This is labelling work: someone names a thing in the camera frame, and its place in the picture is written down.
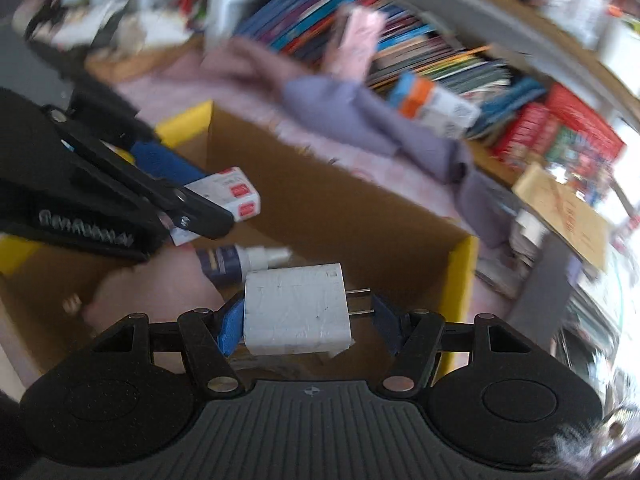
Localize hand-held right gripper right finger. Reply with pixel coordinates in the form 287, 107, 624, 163
372, 294, 538, 396

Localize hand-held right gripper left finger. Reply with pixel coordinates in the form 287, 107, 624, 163
90, 295, 247, 396

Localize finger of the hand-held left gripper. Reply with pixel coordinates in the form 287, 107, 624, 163
70, 85, 207, 187
45, 105, 236, 241

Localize small white red-label box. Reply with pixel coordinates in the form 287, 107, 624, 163
169, 166, 262, 247

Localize blue white spray bottle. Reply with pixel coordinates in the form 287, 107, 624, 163
195, 244, 294, 292

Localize white charger plug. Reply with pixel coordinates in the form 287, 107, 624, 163
243, 262, 374, 357

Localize yellow cardboard box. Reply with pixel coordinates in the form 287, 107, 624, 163
0, 100, 481, 403

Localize pink cloth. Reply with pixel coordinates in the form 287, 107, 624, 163
199, 36, 303, 107

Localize purple cloth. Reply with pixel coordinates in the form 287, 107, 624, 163
281, 76, 512, 249

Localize row of colourful books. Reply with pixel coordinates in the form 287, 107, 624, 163
234, 0, 548, 128

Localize brown paper envelope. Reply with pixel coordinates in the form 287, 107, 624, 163
511, 161, 614, 274

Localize orange blue white carton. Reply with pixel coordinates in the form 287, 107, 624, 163
386, 72, 482, 142

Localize fuzzy grey sleeve cuff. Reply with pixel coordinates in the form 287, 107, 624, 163
531, 405, 640, 480

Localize pink cylindrical bottle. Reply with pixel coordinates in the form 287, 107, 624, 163
321, 4, 387, 82

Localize red boxes on shelf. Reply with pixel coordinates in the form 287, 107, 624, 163
491, 84, 627, 177

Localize white bookshelf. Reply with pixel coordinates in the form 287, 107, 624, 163
204, 0, 640, 128

